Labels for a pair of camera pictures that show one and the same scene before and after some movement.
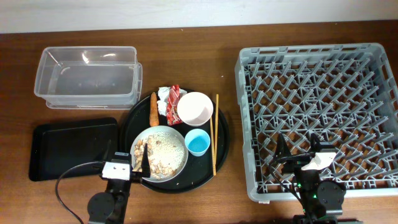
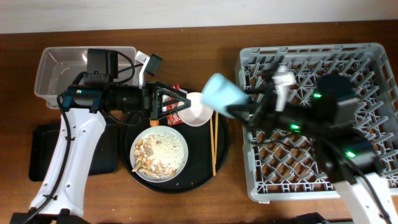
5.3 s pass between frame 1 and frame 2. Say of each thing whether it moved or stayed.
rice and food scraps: stayed
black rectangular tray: stayed
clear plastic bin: stayed
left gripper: moved
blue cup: moved
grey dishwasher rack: stayed
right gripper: moved
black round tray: stayed
